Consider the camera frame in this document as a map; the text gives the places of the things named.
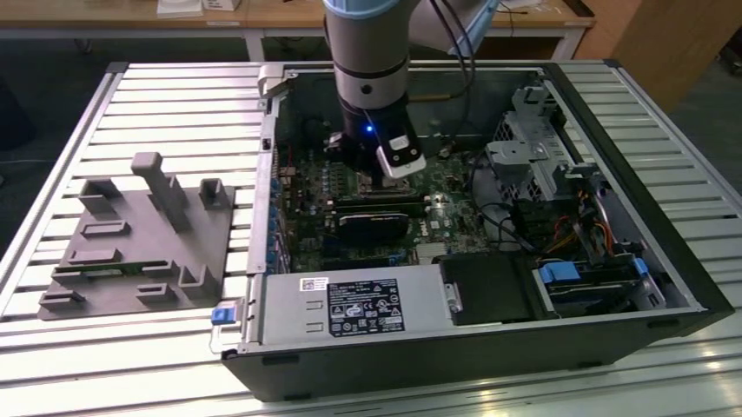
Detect CPU socket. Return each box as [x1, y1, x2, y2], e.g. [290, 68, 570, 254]
[353, 173, 419, 197]

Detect white clip RAM slot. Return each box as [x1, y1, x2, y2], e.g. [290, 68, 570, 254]
[334, 208, 431, 217]
[334, 198, 431, 207]

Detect black bay cover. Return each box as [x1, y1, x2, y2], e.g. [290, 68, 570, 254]
[438, 255, 552, 327]

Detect black graphics card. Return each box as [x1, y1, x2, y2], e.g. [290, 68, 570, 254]
[335, 210, 411, 241]

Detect green motherboard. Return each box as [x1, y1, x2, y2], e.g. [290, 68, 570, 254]
[277, 137, 508, 275]

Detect silver chipset heatsink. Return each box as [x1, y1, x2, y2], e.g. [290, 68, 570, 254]
[417, 242, 453, 262]

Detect grey metal drive cage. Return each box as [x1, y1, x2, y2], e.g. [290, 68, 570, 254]
[484, 84, 608, 204]

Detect grey power supply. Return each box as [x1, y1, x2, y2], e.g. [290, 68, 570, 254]
[254, 265, 465, 345]

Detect grey parts rack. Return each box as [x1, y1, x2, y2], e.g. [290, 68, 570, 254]
[35, 151, 238, 321]

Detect blue case latch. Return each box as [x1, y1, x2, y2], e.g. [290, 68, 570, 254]
[210, 306, 242, 326]

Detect hard disk in blue carrier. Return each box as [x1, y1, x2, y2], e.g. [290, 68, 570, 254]
[537, 259, 642, 305]

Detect green RAM stick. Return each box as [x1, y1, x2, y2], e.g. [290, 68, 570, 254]
[56, 260, 175, 277]

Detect black PC case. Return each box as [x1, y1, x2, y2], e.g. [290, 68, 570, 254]
[218, 59, 733, 403]

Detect wooden desk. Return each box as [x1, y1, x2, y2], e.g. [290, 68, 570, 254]
[0, 0, 597, 62]

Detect wooden cabinet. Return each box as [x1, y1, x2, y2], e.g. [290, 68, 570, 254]
[590, 0, 742, 115]

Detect orange yellow power wires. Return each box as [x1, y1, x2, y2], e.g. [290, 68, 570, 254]
[553, 215, 617, 251]

